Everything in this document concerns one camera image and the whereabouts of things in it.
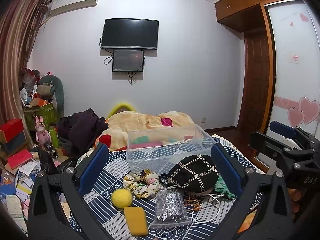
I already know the floral fabric scrunchie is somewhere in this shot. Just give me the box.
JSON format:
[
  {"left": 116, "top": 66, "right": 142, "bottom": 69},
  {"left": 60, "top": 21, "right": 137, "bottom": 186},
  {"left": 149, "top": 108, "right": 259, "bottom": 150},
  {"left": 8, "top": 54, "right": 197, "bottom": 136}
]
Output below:
[{"left": 123, "top": 169, "right": 161, "bottom": 198}]

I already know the large wall television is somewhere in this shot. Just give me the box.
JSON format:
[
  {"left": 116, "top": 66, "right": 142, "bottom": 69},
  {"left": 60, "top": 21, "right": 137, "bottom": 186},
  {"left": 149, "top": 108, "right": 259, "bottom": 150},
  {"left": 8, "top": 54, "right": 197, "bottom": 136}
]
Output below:
[{"left": 101, "top": 18, "right": 159, "bottom": 50}]

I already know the red gift box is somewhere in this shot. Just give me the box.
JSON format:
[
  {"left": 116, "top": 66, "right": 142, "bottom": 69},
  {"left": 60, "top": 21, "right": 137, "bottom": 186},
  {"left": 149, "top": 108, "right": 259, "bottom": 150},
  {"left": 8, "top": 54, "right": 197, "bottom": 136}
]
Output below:
[{"left": 0, "top": 119, "right": 23, "bottom": 144}]

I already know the dark purple clothing pile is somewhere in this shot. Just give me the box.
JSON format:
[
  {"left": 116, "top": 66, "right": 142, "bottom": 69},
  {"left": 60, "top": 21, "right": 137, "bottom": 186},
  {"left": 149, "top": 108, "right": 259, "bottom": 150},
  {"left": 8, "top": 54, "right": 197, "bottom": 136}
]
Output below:
[{"left": 56, "top": 108, "right": 108, "bottom": 158}]

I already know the yellow sponge block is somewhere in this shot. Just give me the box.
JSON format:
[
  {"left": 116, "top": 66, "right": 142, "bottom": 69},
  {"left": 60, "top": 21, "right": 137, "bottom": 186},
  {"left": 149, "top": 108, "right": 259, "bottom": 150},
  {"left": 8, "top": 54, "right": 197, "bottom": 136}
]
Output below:
[{"left": 124, "top": 206, "right": 149, "bottom": 237}]

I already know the yellow felt ball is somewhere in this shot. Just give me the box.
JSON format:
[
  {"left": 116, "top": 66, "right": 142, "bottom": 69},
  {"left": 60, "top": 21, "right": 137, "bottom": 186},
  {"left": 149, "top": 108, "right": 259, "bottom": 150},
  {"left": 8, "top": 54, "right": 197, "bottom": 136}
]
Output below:
[{"left": 111, "top": 189, "right": 132, "bottom": 209}]

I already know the wooden wardrobe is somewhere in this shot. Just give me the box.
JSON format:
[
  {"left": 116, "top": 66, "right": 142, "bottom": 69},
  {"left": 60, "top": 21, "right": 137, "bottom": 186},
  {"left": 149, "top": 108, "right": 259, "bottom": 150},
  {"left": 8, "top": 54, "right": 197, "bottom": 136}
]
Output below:
[{"left": 215, "top": 0, "right": 285, "bottom": 160}]

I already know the green water bottle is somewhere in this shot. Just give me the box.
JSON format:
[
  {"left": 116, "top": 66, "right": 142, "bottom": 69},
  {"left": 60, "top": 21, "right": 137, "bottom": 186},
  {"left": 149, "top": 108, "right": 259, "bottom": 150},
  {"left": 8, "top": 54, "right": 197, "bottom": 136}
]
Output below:
[{"left": 49, "top": 126, "right": 59, "bottom": 148}]

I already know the black quilted handbag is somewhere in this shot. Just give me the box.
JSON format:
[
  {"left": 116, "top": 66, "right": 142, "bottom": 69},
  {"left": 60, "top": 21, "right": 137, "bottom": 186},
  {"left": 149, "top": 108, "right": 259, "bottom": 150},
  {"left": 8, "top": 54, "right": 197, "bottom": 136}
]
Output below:
[{"left": 159, "top": 154, "right": 220, "bottom": 193}]

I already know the frosted sliding door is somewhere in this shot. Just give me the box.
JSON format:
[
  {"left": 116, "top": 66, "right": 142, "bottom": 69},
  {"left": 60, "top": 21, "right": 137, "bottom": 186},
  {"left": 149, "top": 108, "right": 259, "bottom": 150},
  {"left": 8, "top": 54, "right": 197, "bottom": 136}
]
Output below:
[{"left": 265, "top": 0, "right": 319, "bottom": 135}]

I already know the green knitted glove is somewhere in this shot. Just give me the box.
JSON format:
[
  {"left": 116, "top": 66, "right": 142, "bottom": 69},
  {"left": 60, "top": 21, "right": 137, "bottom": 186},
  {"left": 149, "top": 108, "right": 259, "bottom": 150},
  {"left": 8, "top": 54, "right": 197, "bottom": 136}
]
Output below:
[{"left": 214, "top": 175, "right": 237, "bottom": 199}]

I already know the white air conditioner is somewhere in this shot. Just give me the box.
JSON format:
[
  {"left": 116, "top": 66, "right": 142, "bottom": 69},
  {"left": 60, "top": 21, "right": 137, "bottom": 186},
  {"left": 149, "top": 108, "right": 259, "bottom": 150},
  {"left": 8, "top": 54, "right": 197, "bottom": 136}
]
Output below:
[{"left": 50, "top": 0, "right": 98, "bottom": 16}]

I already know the small wall monitor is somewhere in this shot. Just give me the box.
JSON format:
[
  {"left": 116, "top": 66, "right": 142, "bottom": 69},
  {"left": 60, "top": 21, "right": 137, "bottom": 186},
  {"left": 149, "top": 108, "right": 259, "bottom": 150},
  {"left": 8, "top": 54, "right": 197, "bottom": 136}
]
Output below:
[{"left": 112, "top": 49, "right": 145, "bottom": 73}]

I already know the person's right hand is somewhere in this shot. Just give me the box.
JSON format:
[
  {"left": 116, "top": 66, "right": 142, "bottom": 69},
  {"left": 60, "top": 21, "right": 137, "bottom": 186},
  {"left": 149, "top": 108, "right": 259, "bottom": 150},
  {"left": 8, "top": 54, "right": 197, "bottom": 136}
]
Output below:
[{"left": 287, "top": 189, "right": 305, "bottom": 215}]

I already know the green cardboard box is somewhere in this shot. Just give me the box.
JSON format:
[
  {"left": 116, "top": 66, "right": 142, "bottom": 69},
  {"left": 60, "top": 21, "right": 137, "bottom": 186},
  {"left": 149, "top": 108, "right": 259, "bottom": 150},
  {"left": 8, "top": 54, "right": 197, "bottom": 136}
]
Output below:
[{"left": 24, "top": 103, "right": 60, "bottom": 131}]

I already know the pink rabbit toy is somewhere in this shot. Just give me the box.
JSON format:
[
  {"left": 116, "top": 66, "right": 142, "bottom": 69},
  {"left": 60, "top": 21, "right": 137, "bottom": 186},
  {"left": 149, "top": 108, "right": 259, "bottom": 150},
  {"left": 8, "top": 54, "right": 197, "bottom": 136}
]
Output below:
[{"left": 35, "top": 116, "right": 51, "bottom": 146}]

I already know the dark blue box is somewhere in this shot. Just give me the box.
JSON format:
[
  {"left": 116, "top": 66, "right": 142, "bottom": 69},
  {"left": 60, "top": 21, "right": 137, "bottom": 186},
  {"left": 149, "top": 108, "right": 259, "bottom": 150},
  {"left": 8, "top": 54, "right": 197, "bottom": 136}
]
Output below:
[{"left": 1, "top": 131, "right": 26, "bottom": 154}]

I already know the white cable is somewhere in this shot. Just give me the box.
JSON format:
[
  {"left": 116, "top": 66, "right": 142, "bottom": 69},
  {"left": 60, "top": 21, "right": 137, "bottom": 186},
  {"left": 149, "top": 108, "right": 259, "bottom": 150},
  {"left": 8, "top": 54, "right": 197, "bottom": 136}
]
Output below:
[{"left": 191, "top": 193, "right": 226, "bottom": 224}]

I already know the clear plastic storage bin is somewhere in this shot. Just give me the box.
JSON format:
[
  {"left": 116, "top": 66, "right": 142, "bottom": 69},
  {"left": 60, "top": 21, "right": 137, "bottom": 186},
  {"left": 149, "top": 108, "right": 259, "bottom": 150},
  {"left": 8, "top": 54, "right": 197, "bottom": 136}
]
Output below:
[{"left": 126, "top": 125, "right": 216, "bottom": 175}]

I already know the yellow plush toy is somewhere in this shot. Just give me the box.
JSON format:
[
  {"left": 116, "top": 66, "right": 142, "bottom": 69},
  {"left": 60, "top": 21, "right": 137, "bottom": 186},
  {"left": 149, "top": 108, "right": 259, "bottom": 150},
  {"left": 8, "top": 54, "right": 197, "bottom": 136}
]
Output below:
[{"left": 106, "top": 102, "right": 136, "bottom": 119}]

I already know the green dinosaur plush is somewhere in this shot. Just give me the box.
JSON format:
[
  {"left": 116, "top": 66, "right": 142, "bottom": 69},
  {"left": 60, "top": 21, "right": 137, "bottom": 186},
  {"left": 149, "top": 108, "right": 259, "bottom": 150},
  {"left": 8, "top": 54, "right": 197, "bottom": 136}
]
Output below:
[{"left": 37, "top": 75, "right": 65, "bottom": 116}]

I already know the striped red curtain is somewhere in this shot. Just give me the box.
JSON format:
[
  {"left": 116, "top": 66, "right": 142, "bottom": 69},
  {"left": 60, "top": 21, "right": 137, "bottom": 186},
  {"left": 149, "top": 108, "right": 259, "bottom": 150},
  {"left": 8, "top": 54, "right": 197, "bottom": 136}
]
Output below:
[{"left": 1, "top": 0, "right": 49, "bottom": 141}]

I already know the red book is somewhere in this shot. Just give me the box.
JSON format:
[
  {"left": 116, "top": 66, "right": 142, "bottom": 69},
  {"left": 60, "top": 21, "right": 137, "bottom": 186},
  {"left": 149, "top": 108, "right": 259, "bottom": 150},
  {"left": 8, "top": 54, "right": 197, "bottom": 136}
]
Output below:
[{"left": 7, "top": 149, "right": 33, "bottom": 169}]

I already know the blue patchwork bed cover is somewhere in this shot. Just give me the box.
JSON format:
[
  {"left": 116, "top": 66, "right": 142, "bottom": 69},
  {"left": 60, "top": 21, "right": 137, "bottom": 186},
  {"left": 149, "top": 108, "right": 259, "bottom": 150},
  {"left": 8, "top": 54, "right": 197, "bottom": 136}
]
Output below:
[{"left": 60, "top": 134, "right": 266, "bottom": 240}]

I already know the beige fleece blanket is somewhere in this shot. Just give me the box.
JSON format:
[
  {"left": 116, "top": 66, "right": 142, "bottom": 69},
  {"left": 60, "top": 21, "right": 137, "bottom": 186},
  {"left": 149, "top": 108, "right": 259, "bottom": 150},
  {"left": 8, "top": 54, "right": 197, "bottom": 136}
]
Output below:
[{"left": 95, "top": 111, "right": 194, "bottom": 151}]

